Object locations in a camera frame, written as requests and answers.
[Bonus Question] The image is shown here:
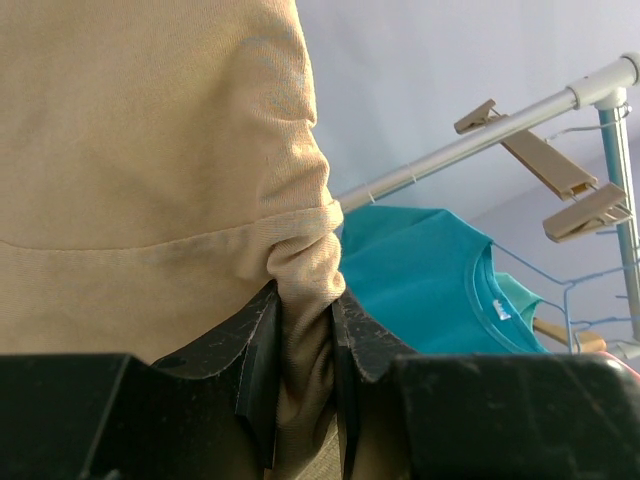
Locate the pink plastic hanger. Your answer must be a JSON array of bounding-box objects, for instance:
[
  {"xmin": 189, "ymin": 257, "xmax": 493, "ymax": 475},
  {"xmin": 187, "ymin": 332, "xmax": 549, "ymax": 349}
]
[{"xmin": 597, "ymin": 351, "xmax": 640, "ymax": 380}]

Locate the beige t shirt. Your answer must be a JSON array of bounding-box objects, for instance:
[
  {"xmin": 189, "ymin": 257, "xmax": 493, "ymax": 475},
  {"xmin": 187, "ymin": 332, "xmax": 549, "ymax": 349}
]
[{"xmin": 1, "ymin": 1, "xmax": 345, "ymax": 479}]

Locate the blue wire hanger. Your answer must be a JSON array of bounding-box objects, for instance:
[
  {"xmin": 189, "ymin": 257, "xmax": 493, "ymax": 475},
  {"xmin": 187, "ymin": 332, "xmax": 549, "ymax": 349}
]
[
  {"xmin": 494, "ymin": 224, "xmax": 639, "ymax": 319},
  {"xmin": 547, "ymin": 294, "xmax": 639, "ymax": 361}
]

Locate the light green t shirt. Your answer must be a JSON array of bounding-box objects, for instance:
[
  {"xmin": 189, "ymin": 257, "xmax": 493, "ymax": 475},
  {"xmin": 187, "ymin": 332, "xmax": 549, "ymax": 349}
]
[{"xmin": 495, "ymin": 272, "xmax": 543, "ymax": 329}]

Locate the beige clip hanger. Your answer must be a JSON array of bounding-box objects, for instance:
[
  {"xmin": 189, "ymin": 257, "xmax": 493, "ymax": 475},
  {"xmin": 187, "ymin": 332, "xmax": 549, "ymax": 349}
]
[{"xmin": 453, "ymin": 98, "xmax": 634, "ymax": 245}]

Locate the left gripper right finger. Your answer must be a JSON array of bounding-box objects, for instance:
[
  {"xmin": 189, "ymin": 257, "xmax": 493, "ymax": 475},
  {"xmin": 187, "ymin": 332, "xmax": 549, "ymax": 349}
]
[{"xmin": 331, "ymin": 290, "xmax": 418, "ymax": 479}]

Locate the wooden hanger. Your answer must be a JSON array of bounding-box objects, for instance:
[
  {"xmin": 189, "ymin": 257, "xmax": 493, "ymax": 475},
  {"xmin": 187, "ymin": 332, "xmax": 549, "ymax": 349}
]
[{"xmin": 533, "ymin": 317, "xmax": 607, "ymax": 354}]

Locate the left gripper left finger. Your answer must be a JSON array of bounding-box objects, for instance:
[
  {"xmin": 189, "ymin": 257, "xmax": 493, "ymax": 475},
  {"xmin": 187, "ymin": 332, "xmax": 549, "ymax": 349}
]
[{"xmin": 152, "ymin": 281, "xmax": 280, "ymax": 468}]

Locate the silver clothes rack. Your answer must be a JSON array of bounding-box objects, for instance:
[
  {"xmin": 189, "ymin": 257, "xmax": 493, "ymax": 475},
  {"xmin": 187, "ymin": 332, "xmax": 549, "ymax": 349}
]
[{"xmin": 335, "ymin": 52, "xmax": 640, "ymax": 359}]

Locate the teal t shirt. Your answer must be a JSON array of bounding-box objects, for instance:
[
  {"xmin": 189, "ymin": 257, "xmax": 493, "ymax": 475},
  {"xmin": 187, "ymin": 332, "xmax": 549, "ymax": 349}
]
[{"xmin": 340, "ymin": 206, "xmax": 547, "ymax": 354}]

